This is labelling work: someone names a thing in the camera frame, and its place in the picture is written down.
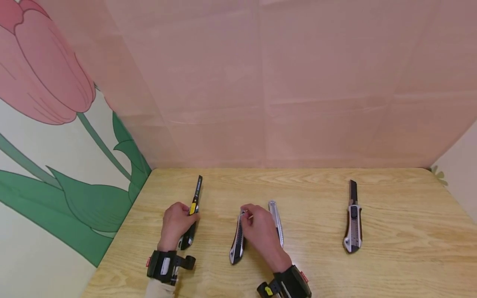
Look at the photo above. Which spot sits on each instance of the person's right fingers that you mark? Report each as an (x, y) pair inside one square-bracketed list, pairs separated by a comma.
[(251, 213)]

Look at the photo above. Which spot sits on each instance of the black wrist band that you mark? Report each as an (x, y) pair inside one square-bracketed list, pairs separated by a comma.
[(165, 265), (290, 284)]

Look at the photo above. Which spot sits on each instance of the person's left forearm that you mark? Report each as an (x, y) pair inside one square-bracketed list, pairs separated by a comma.
[(159, 291)]

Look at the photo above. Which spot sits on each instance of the slim silver utility knife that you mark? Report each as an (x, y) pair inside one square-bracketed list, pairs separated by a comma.
[(273, 208)]

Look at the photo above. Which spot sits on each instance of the person's left fingers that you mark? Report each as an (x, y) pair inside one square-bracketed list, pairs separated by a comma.
[(187, 210)]

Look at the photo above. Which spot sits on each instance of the black silver utility knife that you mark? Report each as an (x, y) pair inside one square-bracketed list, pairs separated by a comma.
[(236, 249), (353, 228)]

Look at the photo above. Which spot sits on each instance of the black yellow utility knife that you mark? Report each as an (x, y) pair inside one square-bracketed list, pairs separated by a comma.
[(199, 187)]

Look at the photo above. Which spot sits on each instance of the person's right hand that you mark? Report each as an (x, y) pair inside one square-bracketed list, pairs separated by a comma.
[(262, 234)]

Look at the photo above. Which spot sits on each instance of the person's left hand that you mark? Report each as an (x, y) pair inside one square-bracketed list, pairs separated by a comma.
[(173, 227)]

